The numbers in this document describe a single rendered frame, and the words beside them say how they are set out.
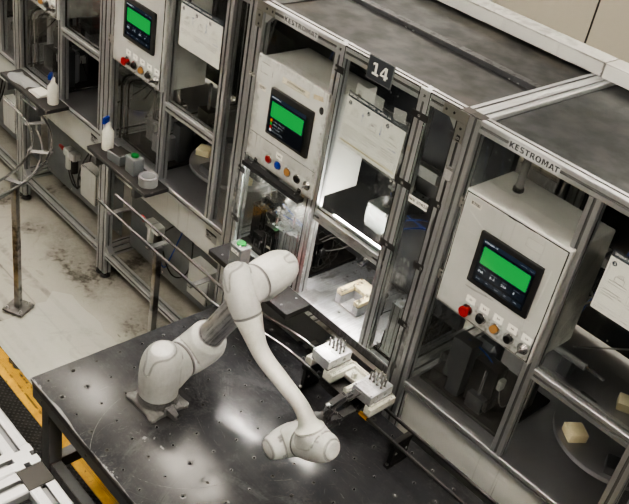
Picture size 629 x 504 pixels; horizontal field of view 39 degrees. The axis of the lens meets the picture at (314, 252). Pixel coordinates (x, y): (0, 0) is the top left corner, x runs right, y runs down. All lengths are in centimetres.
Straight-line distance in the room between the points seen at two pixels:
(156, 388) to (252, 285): 67
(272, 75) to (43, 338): 204
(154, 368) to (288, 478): 64
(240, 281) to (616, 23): 438
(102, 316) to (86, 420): 160
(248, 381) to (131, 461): 63
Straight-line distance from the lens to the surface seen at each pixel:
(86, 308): 503
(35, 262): 538
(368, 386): 337
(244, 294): 289
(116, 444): 336
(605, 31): 675
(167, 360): 331
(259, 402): 357
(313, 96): 338
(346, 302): 377
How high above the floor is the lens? 314
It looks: 33 degrees down
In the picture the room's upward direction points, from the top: 11 degrees clockwise
